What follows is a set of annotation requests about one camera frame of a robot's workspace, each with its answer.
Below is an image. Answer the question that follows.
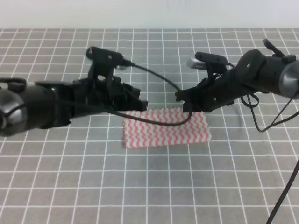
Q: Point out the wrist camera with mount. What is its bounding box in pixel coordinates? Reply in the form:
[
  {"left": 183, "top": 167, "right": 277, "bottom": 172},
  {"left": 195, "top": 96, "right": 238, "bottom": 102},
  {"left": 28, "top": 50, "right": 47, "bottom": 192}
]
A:
[
  {"left": 85, "top": 46, "right": 131, "bottom": 81},
  {"left": 186, "top": 52, "right": 228, "bottom": 77}
]

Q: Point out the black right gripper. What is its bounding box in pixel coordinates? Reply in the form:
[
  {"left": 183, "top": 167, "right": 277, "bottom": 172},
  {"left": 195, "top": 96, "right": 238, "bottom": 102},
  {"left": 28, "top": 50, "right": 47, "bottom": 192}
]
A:
[{"left": 175, "top": 76, "right": 236, "bottom": 112}]

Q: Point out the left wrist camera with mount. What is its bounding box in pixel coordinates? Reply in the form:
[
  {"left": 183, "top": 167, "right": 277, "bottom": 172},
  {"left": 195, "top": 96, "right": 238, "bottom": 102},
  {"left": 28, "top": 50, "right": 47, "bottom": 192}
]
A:
[{"left": 85, "top": 46, "right": 131, "bottom": 81}]

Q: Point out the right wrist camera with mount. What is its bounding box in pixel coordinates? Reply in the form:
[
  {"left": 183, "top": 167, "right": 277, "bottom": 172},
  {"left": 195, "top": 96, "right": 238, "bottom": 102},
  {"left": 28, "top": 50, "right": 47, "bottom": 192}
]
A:
[{"left": 186, "top": 52, "right": 228, "bottom": 77}]

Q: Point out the black camera cable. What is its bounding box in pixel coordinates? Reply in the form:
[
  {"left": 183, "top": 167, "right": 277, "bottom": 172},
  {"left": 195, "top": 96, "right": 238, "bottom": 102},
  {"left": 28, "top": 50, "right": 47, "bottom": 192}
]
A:
[
  {"left": 224, "top": 63, "right": 299, "bottom": 224},
  {"left": 56, "top": 60, "right": 193, "bottom": 126}
]

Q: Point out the black left camera cable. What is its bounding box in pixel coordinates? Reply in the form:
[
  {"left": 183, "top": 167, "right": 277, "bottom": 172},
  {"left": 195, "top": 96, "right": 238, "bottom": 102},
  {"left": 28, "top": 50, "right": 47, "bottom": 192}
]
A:
[{"left": 56, "top": 60, "right": 193, "bottom": 126}]

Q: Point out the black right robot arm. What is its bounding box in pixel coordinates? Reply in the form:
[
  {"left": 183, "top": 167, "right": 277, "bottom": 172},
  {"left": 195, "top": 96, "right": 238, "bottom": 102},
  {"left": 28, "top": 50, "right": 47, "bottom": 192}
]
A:
[{"left": 175, "top": 39, "right": 299, "bottom": 112}]

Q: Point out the grey grid tablecloth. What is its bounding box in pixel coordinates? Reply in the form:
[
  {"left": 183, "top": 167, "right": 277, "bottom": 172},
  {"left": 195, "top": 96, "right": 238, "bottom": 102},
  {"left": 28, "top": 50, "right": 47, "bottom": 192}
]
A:
[{"left": 0, "top": 28, "right": 299, "bottom": 224}]

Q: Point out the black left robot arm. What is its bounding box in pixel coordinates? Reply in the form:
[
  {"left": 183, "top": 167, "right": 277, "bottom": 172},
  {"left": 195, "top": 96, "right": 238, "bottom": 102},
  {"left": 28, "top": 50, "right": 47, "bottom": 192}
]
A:
[{"left": 0, "top": 77, "right": 148, "bottom": 137}]

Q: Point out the pink white wavy towel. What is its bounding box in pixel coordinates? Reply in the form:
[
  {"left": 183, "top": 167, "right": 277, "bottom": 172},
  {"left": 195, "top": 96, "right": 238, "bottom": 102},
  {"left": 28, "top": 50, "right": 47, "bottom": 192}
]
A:
[{"left": 123, "top": 108, "right": 212, "bottom": 148}]

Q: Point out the black right camera cable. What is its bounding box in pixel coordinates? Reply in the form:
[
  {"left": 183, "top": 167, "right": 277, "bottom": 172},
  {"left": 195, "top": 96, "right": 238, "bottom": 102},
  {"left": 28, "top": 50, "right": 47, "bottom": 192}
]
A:
[{"left": 224, "top": 63, "right": 299, "bottom": 224}]

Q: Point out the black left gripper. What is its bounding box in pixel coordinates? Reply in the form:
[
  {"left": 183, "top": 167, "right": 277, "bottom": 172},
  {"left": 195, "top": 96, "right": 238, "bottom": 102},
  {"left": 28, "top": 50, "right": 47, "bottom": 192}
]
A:
[{"left": 71, "top": 77, "right": 148, "bottom": 117}]

